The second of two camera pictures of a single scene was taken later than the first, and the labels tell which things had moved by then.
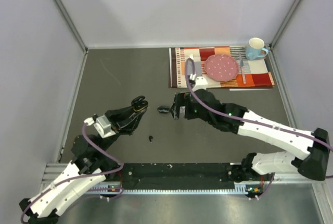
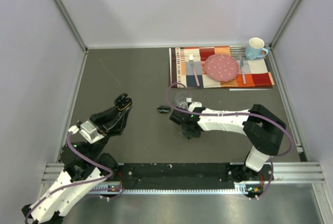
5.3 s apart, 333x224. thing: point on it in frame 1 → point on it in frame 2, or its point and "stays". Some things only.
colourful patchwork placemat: (251, 73) stays
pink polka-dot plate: (221, 67) stays
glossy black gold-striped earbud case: (139, 103) → (122, 101)
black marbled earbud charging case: (163, 109) stays
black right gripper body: (191, 112) → (187, 133)
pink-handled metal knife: (244, 78) stays
